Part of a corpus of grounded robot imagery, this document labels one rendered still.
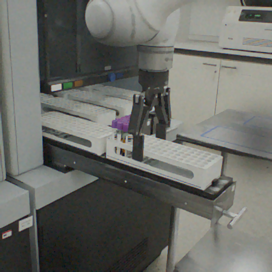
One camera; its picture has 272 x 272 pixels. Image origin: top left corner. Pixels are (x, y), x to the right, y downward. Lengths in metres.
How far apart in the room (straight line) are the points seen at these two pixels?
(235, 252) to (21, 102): 1.04
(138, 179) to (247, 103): 2.43
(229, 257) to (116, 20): 1.14
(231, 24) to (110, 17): 2.65
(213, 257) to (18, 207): 0.85
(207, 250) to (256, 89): 1.92
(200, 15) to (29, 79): 3.20
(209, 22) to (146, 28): 3.35
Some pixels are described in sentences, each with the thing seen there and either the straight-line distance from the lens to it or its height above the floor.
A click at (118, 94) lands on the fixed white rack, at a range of 1.52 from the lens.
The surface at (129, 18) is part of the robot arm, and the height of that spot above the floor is 1.19.
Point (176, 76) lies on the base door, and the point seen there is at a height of 0.60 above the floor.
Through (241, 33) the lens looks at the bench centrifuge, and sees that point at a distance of 3.25.
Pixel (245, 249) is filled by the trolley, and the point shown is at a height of 0.28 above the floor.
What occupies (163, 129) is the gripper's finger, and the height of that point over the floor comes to 0.90.
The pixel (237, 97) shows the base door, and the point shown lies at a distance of 3.31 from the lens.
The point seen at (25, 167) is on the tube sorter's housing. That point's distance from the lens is 1.11.
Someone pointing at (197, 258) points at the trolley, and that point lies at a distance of 1.54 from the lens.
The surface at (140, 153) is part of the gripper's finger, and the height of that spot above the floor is 0.86.
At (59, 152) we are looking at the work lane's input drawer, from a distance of 1.10.
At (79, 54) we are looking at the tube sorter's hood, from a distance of 1.15.
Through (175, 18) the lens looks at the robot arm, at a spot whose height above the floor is 1.19.
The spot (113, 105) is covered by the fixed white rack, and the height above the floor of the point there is 0.86.
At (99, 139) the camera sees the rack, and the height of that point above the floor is 0.86.
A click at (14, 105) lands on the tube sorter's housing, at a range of 1.03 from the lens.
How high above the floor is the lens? 1.20
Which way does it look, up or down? 19 degrees down
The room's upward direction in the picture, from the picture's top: 2 degrees clockwise
